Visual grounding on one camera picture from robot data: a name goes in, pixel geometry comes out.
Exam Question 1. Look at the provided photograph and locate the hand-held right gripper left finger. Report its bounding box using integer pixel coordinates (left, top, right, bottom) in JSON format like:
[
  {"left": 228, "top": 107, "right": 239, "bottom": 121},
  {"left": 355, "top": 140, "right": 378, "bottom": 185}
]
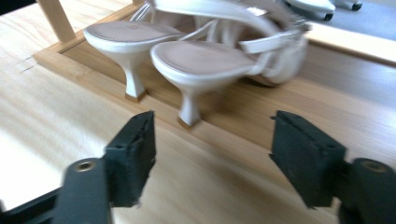
[{"left": 103, "top": 110, "right": 157, "bottom": 209}]

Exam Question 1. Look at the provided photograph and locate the white high-heel sandal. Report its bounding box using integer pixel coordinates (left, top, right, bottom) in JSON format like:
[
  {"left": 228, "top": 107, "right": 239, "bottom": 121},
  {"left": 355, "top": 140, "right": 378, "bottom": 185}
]
[
  {"left": 83, "top": 2, "right": 185, "bottom": 103},
  {"left": 148, "top": 0, "right": 313, "bottom": 129}
]

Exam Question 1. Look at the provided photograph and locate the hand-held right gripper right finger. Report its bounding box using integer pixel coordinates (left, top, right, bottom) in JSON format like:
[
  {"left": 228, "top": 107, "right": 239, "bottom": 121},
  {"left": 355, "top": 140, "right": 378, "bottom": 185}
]
[{"left": 268, "top": 109, "right": 347, "bottom": 209}]

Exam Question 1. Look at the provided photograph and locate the white wheeled stand base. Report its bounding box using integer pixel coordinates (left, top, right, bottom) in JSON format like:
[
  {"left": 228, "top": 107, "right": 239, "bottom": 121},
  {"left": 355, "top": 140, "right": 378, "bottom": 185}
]
[{"left": 284, "top": 0, "right": 364, "bottom": 22}]

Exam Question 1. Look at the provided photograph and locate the wooden three-tier shoe rack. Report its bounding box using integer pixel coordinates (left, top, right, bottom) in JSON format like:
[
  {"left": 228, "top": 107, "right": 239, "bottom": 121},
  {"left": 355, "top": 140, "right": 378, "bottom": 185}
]
[{"left": 32, "top": 0, "right": 396, "bottom": 171}]

